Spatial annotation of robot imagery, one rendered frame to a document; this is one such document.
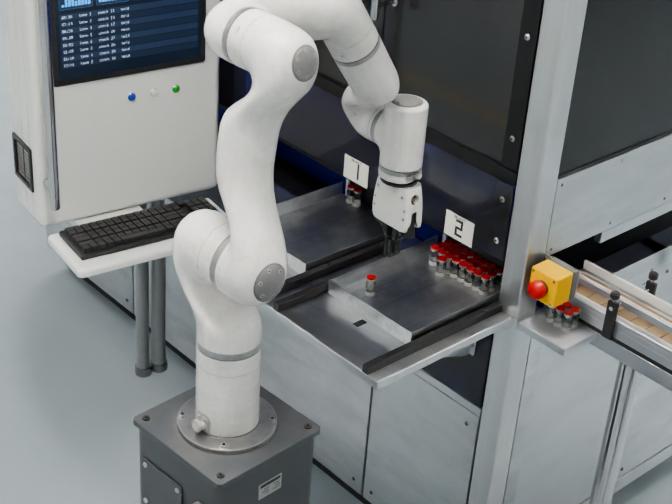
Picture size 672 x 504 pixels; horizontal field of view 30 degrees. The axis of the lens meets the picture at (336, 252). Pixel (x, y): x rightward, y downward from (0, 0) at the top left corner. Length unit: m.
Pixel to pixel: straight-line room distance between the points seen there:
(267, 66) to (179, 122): 1.24
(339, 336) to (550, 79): 0.68
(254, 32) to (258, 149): 0.20
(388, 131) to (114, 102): 0.94
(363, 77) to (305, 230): 0.85
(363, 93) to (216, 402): 0.62
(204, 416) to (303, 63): 0.72
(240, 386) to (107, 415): 1.58
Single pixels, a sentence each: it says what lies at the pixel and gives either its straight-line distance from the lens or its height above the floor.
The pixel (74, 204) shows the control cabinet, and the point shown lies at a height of 0.85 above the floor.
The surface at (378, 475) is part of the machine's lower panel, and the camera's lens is 3.34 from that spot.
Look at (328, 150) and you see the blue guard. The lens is 3.05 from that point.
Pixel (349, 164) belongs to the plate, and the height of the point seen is 1.03.
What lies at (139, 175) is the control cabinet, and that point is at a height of 0.89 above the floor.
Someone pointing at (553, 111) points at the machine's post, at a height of 1.37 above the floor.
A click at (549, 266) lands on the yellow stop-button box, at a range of 2.67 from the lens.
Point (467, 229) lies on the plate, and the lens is 2.77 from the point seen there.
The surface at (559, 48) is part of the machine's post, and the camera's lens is 2.48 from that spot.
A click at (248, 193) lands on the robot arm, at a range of 2.10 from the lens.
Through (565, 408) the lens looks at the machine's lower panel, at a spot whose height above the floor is 0.52.
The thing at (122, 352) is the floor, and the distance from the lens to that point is 4.11.
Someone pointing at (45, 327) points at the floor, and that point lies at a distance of 4.25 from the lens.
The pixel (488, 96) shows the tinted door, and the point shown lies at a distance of 2.64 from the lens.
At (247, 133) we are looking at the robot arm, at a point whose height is 1.48.
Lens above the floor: 2.35
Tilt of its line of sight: 30 degrees down
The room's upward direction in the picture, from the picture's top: 4 degrees clockwise
